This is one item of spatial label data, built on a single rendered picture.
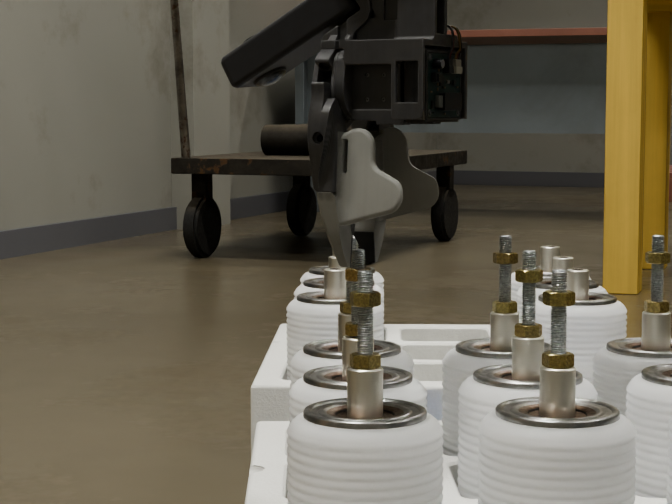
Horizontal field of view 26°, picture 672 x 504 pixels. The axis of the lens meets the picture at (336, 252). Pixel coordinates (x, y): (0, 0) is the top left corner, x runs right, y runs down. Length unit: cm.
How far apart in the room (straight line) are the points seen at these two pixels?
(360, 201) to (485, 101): 475
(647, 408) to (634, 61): 247
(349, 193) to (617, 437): 24
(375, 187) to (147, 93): 414
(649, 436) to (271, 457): 28
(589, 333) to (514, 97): 430
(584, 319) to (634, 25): 210
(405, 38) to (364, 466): 28
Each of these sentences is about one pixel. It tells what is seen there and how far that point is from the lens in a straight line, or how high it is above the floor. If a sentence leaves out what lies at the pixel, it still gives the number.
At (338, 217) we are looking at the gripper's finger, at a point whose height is 37.
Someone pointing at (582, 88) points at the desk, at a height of 51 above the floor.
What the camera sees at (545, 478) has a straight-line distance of 87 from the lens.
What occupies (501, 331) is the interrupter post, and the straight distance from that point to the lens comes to 112.
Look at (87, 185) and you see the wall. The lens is 473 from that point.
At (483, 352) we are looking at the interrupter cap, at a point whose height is 25.
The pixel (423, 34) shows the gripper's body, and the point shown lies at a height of 49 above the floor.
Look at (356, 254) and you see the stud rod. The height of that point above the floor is 34.
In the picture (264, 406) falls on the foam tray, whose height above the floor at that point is 16.
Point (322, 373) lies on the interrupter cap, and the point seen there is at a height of 25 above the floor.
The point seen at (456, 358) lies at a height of 25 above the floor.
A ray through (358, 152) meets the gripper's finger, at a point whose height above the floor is 41.
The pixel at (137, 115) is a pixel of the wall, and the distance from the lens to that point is 502.
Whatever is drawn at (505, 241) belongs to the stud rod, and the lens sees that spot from 112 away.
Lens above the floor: 44
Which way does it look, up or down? 6 degrees down
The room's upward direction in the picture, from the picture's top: straight up
